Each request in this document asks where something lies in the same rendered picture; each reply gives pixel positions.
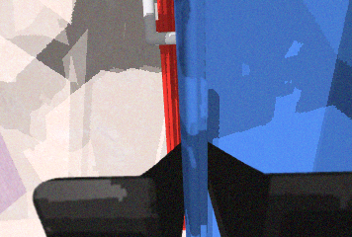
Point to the blue plastic tray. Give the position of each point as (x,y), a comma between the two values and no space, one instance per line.
(267,81)

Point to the red plastic tray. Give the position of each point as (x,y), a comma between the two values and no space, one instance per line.
(166,23)

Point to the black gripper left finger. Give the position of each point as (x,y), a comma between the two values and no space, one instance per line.
(152,203)

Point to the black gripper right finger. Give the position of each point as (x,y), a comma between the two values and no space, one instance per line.
(250,203)

